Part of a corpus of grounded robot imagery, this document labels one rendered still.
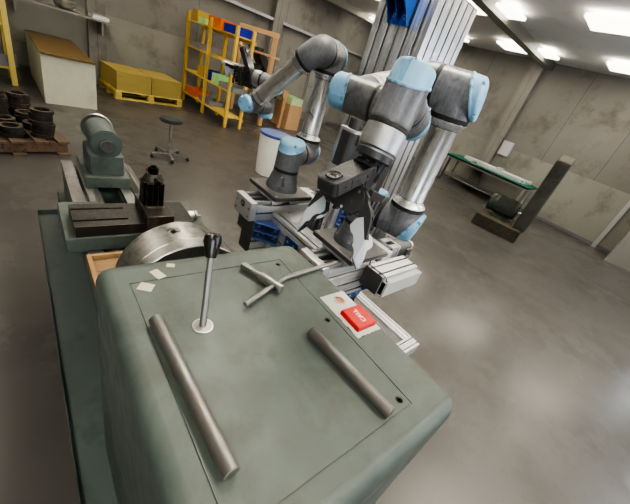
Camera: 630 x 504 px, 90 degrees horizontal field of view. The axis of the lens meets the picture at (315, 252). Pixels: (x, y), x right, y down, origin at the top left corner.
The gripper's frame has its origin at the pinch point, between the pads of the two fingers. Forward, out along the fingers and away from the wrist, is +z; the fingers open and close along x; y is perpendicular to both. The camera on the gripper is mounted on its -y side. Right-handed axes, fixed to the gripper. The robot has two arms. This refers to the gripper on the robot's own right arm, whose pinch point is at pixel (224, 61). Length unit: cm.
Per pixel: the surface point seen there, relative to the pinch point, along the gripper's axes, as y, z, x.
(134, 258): 27, -68, -103
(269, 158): 163, 134, 253
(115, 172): 58, 26, -49
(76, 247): 57, -19, -94
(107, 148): 44, 24, -51
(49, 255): 93, 27, -87
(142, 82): 164, 508, 323
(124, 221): 51, -23, -77
